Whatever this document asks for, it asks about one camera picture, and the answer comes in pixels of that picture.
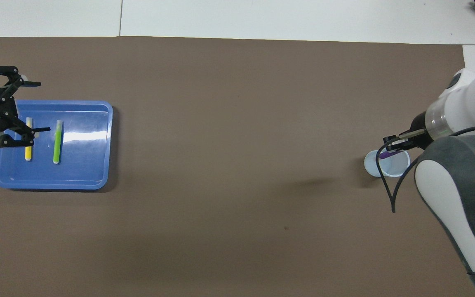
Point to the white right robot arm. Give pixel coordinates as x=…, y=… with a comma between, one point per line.
x=468, y=185

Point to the translucent plastic cup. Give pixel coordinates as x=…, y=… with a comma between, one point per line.
x=392, y=168

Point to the yellow pen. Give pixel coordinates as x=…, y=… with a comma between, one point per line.
x=28, y=152

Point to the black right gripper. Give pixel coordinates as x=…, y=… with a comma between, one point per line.
x=421, y=132

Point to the green pen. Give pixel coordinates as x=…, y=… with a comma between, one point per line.
x=57, y=142

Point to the purple pen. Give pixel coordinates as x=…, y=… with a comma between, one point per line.
x=386, y=155

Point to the brown table mat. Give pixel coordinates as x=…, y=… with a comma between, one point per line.
x=237, y=123

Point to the blue plastic tray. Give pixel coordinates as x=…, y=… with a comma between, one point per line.
x=76, y=173

